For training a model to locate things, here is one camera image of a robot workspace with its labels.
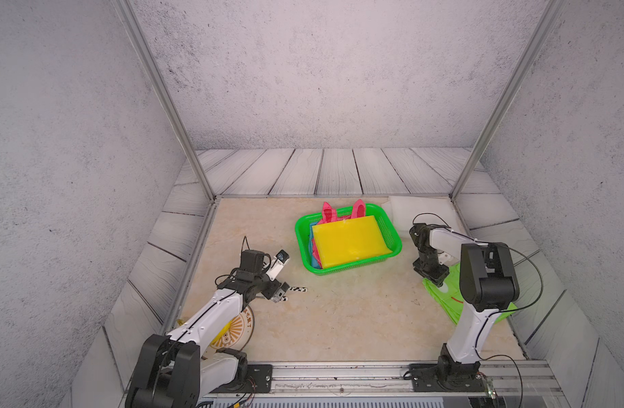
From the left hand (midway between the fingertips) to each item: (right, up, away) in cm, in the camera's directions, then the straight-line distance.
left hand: (278, 275), depth 88 cm
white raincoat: (+64, +22, +27) cm, 73 cm away
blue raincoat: (+12, +3, +8) cm, 15 cm away
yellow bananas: (-17, -17, -8) cm, 26 cm away
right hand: (+54, -2, +5) cm, 55 cm away
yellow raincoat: (+26, +11, +10) cm, 30 cm away
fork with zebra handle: (+8, -6, +3) cm, 10 cm away
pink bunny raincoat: (+18, +20, +13) cm, 30 cm away
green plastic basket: (+8, +15, +12) cm, 21 cm away
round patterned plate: (-11, -17, -7) cm, 21 cm away
